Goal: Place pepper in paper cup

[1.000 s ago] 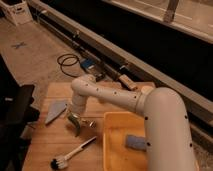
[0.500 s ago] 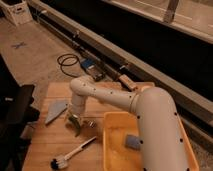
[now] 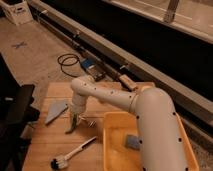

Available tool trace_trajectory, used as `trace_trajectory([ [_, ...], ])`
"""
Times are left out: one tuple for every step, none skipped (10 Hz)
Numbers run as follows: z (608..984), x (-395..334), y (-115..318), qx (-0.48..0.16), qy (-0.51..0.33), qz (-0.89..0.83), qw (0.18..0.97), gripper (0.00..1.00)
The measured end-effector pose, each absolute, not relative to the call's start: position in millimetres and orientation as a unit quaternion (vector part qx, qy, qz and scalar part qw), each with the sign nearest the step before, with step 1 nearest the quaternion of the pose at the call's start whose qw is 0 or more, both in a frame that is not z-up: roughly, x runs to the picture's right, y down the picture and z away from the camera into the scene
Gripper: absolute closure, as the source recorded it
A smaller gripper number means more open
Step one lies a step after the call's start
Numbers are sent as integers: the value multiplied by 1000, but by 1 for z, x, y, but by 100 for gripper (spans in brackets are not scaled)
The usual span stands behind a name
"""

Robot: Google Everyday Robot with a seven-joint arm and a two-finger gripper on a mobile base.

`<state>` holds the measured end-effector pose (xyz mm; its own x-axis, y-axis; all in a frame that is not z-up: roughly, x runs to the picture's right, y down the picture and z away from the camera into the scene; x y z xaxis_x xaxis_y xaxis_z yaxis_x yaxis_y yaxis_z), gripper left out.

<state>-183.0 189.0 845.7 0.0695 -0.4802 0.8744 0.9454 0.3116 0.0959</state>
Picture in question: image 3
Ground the green pepper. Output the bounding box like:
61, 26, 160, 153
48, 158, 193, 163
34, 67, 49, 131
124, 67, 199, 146
66, 114, 79, 134

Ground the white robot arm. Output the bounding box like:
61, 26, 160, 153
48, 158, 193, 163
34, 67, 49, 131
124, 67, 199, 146
70, 76, 188, 171

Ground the small metal fork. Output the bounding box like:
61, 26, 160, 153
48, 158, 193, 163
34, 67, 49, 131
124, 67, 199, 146
81, 117, 96, 127

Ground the blue power box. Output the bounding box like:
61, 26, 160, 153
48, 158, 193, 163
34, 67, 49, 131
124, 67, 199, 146
80, 59, 105, 81

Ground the yellow plastic bin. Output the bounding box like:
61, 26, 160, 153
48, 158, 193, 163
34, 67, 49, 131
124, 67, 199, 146
102, 110, 200, 171

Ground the white dish brush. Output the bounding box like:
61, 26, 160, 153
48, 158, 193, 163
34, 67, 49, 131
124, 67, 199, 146
50, 136, 97, 170

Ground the wooden block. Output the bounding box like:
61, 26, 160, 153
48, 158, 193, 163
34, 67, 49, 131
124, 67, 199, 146
119, 74, 137, 91

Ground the black chair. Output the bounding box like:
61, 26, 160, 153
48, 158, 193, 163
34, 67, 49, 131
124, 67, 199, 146
0, 53, 40, 171

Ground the blue sponge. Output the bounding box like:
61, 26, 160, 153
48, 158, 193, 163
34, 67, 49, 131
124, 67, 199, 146
125, 135, 140, 150

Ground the white storage box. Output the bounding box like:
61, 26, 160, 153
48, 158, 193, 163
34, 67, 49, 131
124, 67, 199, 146
0, 0, 33, 26

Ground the scraper with yellow handle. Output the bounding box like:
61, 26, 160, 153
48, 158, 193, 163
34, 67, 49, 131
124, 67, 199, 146
45, 100, 68, 125

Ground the metal rail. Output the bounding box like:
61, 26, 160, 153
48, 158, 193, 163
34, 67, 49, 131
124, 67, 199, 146
26, 0, 213, 141

